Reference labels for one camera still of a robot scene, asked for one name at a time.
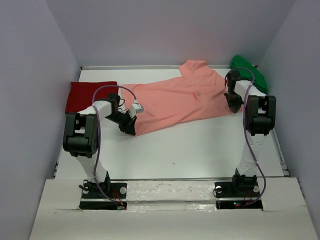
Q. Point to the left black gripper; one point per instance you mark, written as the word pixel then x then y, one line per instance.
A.
pixel 129 127

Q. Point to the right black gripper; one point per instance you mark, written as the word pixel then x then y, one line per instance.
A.
pixel 235 106

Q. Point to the pink t-shirt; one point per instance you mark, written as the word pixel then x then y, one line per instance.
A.
pixel 197 94

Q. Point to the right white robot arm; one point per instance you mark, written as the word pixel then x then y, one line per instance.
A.
pixel 259 116

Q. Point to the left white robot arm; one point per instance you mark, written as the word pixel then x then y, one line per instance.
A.
pixel 82 138

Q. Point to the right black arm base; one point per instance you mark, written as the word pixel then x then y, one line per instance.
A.
pixel 230 198

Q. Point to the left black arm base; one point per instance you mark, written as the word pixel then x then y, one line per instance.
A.
pixel 93 199

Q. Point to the green t-shirt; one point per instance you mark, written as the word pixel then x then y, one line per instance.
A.
pixel 242 66

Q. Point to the folded red t-shirt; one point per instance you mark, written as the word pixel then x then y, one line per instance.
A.
pixel 81 94

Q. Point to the white foam strip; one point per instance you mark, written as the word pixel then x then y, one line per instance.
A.
pixel 170 190

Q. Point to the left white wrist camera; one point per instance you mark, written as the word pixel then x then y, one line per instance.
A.
pixel 135 109

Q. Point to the back aluminium rail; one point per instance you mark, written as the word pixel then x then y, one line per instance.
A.
pixel 130 67

